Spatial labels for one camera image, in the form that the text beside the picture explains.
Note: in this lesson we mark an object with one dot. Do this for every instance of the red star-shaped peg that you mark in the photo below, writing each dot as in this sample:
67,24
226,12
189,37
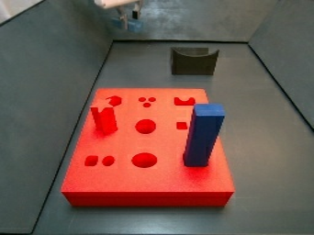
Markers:
105,117

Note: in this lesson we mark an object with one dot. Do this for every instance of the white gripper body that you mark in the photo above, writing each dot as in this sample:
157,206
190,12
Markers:
113,3

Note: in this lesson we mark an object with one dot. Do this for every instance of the black curved fixture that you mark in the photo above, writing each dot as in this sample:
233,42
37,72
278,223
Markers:
193,61

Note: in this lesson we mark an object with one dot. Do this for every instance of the dark blue rectangular peg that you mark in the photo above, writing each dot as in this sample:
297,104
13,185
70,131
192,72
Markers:
205,125

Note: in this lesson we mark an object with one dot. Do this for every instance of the red shape-sorting base block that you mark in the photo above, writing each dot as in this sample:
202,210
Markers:
134,167

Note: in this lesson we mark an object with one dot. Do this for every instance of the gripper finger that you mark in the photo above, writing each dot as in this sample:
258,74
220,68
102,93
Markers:
137,10
122,16

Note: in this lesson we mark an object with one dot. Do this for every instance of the light blue arch object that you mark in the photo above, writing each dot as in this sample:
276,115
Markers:
132,25

